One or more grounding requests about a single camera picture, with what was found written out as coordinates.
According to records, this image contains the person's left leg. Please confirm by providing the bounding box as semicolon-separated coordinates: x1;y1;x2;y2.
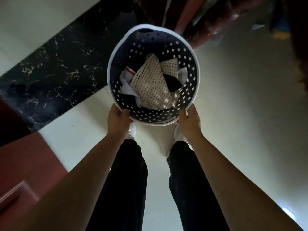
85;139;148;231

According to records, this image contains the person's right forearm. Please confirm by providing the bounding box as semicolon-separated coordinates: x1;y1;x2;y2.
186;133;304;231

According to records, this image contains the reddish brown wooden door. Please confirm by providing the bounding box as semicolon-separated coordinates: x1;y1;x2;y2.
0;97;69;231

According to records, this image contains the black garment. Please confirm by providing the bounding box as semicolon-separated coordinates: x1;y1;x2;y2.
165;73;184;92

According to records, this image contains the person's right leg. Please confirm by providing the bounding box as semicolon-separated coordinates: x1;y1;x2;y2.
167;141;231;231

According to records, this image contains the person's left white shoe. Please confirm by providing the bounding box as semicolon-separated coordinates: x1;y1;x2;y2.
125;123;137;141

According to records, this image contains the person's white shoe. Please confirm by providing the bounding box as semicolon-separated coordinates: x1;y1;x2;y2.
125;123;137;141
173;124;188;144

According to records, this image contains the person's left forearm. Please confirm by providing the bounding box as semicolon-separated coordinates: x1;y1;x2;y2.
13;133;126;231

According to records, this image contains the beige mesh laundry bag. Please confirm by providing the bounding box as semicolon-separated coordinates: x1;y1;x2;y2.
130;54;180;110

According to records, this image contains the person's right white shoe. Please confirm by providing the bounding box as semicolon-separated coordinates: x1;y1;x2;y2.
173;124;188;144

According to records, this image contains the person's left hand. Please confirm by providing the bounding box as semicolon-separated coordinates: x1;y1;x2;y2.
107;103;132;138

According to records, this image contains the person's right hand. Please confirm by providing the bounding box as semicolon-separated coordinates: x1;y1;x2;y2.
175;103;202;139

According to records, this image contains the dark red wooden furniture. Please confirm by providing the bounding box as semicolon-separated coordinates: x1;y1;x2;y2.
135;0;272;49

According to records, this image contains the white garment with red stripe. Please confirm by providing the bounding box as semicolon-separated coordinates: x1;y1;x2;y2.
120;66;142;108

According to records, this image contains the blue and yellow object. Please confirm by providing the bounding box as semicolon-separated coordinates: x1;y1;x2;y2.
269;7;291;40

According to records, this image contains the person's leg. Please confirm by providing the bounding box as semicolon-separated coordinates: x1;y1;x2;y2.
85;139;148;231
167;141;231;231

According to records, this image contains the navy perforated laundry basket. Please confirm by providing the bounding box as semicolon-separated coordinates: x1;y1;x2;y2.
107;24;201;126

